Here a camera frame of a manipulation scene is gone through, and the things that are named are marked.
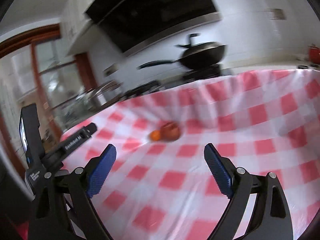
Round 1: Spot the dark wall socket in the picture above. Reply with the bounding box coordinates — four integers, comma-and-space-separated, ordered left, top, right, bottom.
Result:
104, 64, 119, 77

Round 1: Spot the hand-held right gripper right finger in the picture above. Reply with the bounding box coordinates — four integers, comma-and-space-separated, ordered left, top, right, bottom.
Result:
204, 143, 293, 240

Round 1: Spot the white wall cabinet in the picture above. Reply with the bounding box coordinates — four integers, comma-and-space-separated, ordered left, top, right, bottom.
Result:
61, 0, 100, 54

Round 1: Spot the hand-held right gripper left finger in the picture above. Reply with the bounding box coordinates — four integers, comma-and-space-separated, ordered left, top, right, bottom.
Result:
27, 144, 117, 240

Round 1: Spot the black cooking utensil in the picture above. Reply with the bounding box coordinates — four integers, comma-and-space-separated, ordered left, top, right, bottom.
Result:
175, 33, 202, 49

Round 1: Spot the brown wooden door frame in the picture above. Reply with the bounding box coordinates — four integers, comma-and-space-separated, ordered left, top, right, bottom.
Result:
0, 25, 98, 170

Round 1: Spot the beige wall socket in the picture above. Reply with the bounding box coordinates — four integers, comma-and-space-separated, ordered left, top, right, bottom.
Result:
266, 8, 286, 20

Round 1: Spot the black wok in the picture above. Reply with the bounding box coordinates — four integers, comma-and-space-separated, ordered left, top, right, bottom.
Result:
137, 41, 229, 71

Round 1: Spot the black range hood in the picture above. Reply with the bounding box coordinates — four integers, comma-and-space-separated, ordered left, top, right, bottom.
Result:
85, 0, 223, 53

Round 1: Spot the red yellow apple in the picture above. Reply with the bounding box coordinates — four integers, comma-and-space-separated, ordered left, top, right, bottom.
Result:
160, 122, 181, 141

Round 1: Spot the stainless steel pot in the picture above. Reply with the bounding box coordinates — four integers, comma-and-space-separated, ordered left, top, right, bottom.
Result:
91, 79, 124, 106

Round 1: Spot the red white checkered tablecloth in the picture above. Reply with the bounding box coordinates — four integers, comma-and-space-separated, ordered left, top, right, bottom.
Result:
17, 69, 320, 240

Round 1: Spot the red pot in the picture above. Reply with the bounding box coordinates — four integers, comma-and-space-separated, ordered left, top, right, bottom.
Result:
308, 44, 320, 64

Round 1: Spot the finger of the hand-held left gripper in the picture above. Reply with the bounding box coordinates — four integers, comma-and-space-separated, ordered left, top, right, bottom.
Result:
82, 122, 98, 139

